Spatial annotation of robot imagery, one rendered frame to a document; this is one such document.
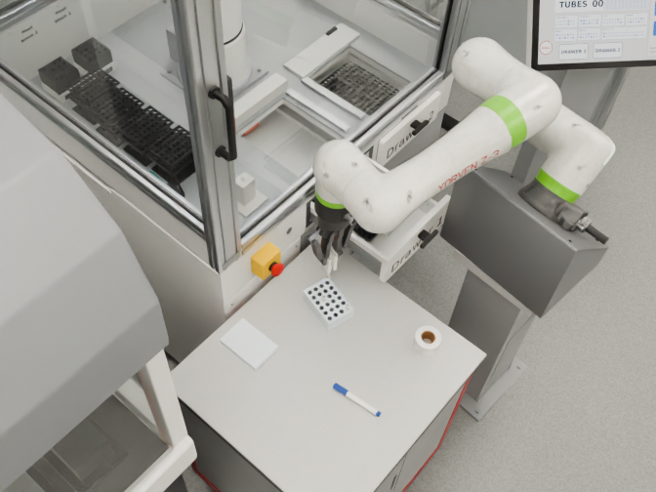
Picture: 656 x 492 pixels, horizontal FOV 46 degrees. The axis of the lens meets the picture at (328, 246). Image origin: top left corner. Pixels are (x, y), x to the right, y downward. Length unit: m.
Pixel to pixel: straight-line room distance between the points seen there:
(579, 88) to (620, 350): 1.01
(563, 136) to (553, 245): 0.30
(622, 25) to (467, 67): 0.94
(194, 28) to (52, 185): 0.40
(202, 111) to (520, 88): 0.66
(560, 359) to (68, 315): 2.20
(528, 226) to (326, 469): 0.77
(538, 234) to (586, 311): 1.24
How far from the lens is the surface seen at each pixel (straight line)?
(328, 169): 1.55
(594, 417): 2.97
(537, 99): 1.68
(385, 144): 2.25
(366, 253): 2.06
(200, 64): 1.44
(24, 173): 1.14
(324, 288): 2.08
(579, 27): 2.56
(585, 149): 2.05
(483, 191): 2.01
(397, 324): 2.08
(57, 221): 1.14
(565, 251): 1.94
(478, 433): 2.82
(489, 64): 1.75
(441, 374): 2.03
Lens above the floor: 2.55
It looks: 55 degrees down
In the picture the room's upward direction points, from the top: 4 degrees clockwise
